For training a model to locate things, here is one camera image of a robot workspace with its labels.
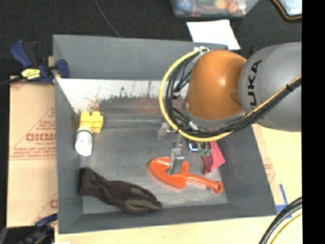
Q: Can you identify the yellow toy brick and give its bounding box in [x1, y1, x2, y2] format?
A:
[79, 110, 105, 133]

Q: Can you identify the dark brown glove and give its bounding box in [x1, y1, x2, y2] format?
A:
[77, 167, 163, 216]

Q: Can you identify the magenta wedge block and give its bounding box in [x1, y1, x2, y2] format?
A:
[202, 141, 226, 175]

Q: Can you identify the white plastic cylinder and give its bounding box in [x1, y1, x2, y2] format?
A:
[74, 127, 94, 157]

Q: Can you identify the orange toy shovel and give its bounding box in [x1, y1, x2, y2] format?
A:
[148, 157, 224, 195]

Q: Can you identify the grey metal bin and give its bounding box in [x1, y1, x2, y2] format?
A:
[52, 34, 278, 234]

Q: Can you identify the brown cardboard board red print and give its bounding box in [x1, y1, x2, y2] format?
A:
[6, 75, 283, 228]

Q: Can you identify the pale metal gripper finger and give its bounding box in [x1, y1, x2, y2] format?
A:
[168, 147, 185, 175]
[157, 122, 170, 141]

